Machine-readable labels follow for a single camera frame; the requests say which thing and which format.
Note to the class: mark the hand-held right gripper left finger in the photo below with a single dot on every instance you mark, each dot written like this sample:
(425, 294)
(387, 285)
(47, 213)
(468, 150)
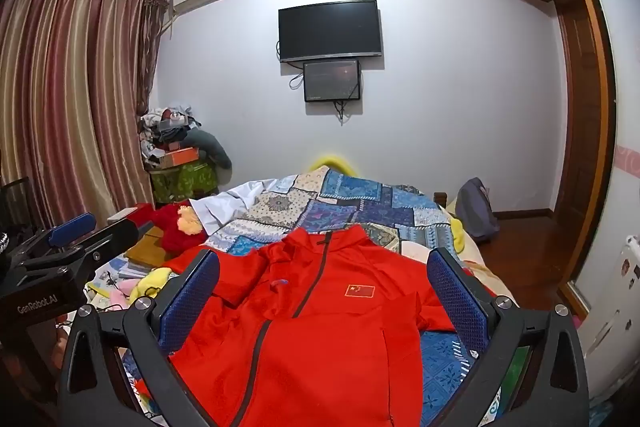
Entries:
(192, 302)

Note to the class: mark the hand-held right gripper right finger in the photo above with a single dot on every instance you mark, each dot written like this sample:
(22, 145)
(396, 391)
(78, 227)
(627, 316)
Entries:
(457, 302)

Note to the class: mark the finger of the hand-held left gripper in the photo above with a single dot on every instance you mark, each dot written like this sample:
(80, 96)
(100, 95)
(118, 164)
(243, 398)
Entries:
(107, 237)
(72, 228)

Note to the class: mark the red zip jacket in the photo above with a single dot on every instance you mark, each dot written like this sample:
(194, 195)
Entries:
(310, 347)

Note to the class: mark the pile of mixed clothes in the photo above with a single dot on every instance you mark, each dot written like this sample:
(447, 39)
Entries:
(162, 129)

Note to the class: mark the cartoon printed sheet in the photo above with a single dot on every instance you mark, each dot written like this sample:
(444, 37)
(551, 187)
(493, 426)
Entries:
(112, 272)

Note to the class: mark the yellow cloth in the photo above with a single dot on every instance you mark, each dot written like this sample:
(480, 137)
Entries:
(150, 282)

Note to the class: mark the pale yellow bedsheet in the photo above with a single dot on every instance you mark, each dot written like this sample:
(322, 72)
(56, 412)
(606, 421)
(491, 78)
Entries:
(475, 257)

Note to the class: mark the red plush toy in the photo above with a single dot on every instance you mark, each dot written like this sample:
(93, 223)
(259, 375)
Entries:
(170, 232)

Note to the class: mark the grey backpack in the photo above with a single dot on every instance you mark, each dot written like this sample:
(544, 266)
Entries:
(475, 212)

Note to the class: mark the green patterned cloth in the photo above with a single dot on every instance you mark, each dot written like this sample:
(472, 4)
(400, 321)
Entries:
(190, 182)

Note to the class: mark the orange box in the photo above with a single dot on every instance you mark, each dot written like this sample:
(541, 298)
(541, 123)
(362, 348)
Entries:
(180, 157)

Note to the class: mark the striped red beige curtain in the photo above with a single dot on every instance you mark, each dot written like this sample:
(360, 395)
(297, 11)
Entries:
(65, 97)

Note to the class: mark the dark grey plush cushion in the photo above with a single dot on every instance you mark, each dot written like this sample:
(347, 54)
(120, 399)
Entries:
(210, 147)

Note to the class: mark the blue patchwork quilt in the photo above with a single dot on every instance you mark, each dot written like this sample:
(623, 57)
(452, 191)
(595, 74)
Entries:
(350, 207)

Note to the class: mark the white appliance with stickers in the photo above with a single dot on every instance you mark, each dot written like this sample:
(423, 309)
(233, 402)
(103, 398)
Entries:
(612, 317)

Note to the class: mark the yellow rounded object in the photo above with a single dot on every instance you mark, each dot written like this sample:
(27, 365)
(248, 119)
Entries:
(332, 163)

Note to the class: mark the small black wall monitor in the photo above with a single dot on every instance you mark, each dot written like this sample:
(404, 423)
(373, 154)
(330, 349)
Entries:
(331, 81)

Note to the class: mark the black wall television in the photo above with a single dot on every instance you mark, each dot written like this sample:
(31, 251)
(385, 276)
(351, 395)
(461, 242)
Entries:
(330, 29)

